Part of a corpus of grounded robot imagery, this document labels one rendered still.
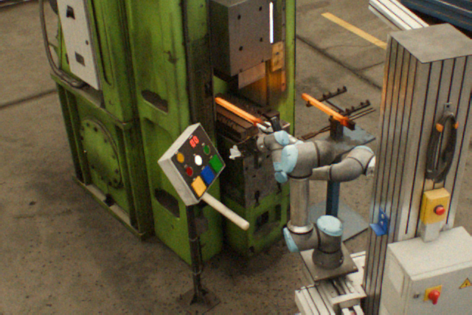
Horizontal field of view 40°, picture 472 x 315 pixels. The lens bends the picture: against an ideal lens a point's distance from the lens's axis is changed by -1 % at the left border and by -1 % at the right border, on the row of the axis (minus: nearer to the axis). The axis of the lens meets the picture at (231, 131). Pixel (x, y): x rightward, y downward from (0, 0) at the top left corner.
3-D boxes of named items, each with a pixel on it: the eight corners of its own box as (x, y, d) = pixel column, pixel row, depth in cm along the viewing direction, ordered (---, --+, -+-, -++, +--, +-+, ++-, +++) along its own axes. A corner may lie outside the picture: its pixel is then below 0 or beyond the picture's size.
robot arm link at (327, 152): (342, 136, 275) (312, 142, 323) (317, 140, 273) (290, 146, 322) (346, 163, 274) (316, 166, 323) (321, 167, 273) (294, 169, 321)
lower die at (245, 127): (265, 128, 385) (265, 116, 380) (240, 142, 374) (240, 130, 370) (220, 102, 412) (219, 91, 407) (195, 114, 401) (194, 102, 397)
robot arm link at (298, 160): (321, 253, 295) (320, 148, 271) (289, 259, 293) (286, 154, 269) (313, 238, 306) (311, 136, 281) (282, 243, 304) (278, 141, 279)
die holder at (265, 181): (290, 181, 414) (290, 123, 389) (245, 209, 394) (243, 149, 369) (231, 146, 450) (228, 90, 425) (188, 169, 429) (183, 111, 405)
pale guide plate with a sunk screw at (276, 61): (282, 66, 391) (282, 41, 382) (272, 71, 387) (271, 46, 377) (280, 66, 393) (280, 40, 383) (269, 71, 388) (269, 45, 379)
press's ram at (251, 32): (282, 53, 367) (282, -14, 345) (231, 77, 347) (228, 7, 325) (233, 31, 394) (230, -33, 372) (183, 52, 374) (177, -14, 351)
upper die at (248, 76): (265, 76, 365) (265, 61, 360) (238, 88, 355) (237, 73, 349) (217, 52, 392) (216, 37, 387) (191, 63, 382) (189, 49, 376)
